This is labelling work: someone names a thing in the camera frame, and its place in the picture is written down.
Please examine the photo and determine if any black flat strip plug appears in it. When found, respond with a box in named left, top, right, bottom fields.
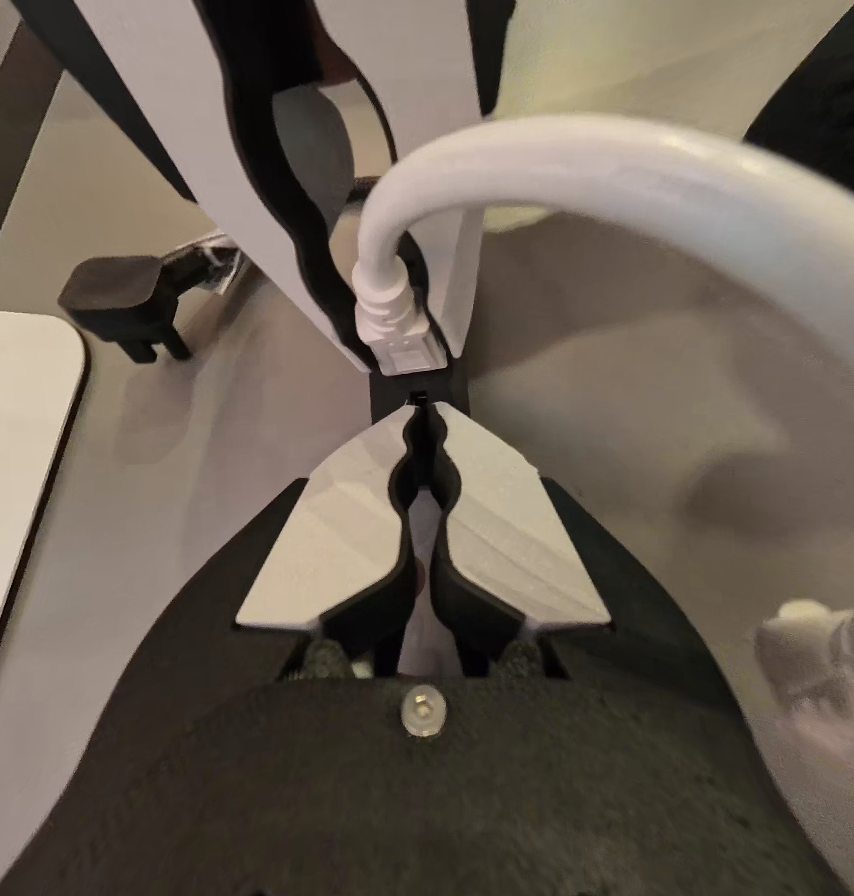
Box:
left=57, top=255, right=221, bottom=364

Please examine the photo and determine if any white power cord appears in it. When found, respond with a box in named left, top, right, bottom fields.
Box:
left=353, top=114, right=854, bottom=449

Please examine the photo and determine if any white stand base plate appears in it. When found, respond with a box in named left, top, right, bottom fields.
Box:
left=0, top=308, right=91, bottom=694

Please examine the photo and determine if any black mesh pad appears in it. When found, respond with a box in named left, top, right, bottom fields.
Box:
left=745, top=0, right=854, bottom=190

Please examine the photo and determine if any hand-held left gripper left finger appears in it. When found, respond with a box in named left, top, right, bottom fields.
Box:
left=234, top=405, right=422, bottom=678

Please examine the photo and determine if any white cord connector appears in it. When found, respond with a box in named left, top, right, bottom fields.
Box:
left=756, top=596, right=854, bottom=729

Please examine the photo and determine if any black power strip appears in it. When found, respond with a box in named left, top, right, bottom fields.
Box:
left=367, top=364, right=470, bottom=505

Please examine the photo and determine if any white power plug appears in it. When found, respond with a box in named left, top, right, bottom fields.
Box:
left=353, top=259, right=448, bottom=375

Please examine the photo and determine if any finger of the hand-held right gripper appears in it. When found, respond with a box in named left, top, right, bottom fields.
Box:
left=72, top=0, right=373, bottom=372
left=314, top=0, right=487, bottom=359

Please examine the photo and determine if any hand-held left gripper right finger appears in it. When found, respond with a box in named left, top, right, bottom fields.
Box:
left=430, top=402, right=613, bottom=678

